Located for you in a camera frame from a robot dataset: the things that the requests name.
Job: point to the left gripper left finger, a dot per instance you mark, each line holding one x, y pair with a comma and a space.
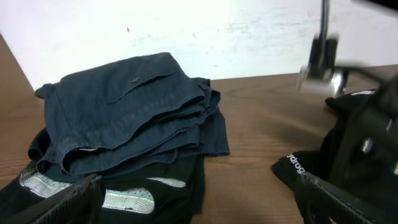
79, 203

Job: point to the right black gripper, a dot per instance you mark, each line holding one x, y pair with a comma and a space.
366, 156

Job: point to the black polo shirt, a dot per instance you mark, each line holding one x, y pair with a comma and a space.
290, 167

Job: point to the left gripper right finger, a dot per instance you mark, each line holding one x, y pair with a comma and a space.
320, 202

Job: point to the folded black garment white stripe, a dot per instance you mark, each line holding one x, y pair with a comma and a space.
163, 188

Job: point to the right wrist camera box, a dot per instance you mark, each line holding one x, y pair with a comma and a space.
320, 75

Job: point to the folded dark blue shorts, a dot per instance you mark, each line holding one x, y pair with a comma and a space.
123, 116

